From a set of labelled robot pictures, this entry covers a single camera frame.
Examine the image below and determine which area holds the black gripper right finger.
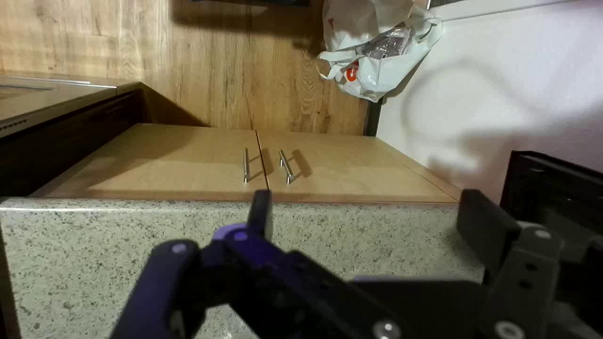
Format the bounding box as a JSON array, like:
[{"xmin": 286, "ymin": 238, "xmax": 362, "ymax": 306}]
[{"xmin": 456, "ymin": 191, "xmax": 561, "ymax": 339}]

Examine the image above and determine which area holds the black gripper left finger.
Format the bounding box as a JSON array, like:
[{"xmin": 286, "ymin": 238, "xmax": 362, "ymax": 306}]
[{"xmin": 111, "ymin": 191, "xmax": 403, "ymax": 339}]

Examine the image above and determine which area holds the black appliance at right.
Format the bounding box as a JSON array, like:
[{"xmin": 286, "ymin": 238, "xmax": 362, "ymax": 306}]
[{"xmin": 499, "ymin": 151, "xmax": 603, "ymax": 264}]

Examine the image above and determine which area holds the right wooden cabinet door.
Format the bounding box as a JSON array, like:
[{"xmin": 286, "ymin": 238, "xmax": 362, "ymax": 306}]
[{"xmin": 258, "ymin": 132, "xmax": 460, "ymax": 206}]

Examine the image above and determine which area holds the wooden cabinet door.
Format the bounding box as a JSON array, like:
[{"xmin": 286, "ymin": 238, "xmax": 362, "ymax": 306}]
[
  {"xmin": 258, "ymin": 132, "xmax": 460, "ymax": 206},
  {"xmin": 36, "ymin": 123, "xmax": 265, "ymax": 202}
]

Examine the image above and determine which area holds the left wooden cabinet door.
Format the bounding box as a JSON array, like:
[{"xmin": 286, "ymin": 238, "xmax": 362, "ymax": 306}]
[{"xmin": 36, "ymin": 123, "xmax": 265, "ymax": 202}]

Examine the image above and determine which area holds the white plastic bag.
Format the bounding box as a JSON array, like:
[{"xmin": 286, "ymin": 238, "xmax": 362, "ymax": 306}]
[{"xmin": 318, "ymin": 0, "xmax": 443, "ymax": 102}]

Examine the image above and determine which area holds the left metal cabinet handle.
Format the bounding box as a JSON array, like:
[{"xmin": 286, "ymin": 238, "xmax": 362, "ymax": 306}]
[{"xmin": 243, "ymin": 149, "xmax": 250, "ymax": 185}]

